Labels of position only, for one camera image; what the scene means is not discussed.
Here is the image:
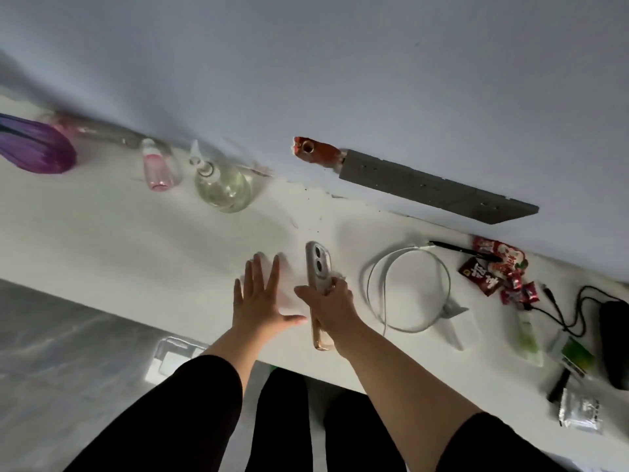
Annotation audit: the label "smartphone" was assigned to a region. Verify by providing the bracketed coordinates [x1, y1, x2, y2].
[305, 241, 341, 352]

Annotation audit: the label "orange pipe end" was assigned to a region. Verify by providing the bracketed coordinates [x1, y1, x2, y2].
[293, 136, 344, 169]

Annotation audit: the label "red candy bag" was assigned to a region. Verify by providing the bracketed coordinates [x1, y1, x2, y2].
[472, 235, 529, 285]

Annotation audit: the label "black cable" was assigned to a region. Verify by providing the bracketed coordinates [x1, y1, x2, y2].
[541, 284, 617, 340]

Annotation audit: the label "white box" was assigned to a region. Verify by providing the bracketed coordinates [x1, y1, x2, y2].
[144, 336, 210, 385]

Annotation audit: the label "green packet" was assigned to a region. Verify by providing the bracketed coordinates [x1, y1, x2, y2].
[547, 331, 596, 378]

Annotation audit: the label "person's left hand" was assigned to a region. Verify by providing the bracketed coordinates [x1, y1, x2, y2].
[233, 253, 308, 341]

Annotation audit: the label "coiled white cable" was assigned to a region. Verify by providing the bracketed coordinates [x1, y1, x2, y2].
[363, 245, 453, 336]

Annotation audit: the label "small red wrapped candies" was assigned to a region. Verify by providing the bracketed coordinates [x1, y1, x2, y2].
[500, 277, 540, 309]

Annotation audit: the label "silver sachet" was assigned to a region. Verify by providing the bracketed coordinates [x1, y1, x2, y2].
[558, 387, 605, 434]

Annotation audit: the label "clear round spray bottle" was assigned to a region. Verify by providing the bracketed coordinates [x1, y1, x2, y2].
[189, 139, 254, 214]

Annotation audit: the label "dark red snack packet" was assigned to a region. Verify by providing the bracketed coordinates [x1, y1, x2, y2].
[459, 256, 505, 297]

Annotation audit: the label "person's black trouser leg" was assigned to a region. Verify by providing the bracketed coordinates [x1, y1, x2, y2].
[323, 388, 409, 472]
[245, 368, 315, 472]

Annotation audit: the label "small pink bottle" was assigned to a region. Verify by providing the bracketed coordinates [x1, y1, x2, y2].
[141, 137, 181, 193]

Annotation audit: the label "person's right forearm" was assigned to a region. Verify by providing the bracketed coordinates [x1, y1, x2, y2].
[338, 320, 571, 472]

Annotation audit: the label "black pen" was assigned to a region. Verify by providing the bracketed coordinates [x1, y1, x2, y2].
[429, 240, 504, 263]

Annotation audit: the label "green and white tube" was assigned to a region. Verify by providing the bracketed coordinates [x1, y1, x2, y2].
[515, 308, 546, 368]

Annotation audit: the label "person's left forearm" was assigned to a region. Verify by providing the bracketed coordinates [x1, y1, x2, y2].
[63, 327, 257, 472]

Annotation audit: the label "small black stick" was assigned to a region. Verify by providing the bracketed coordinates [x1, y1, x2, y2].
[546, 367, 572, 403]

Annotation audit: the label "clear plastic tube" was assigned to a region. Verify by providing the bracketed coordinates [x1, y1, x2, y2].
[74, 124, 145, 147]

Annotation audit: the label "person's right hand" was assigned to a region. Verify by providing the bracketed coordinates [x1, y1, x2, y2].
[294, 276, 363, 350]

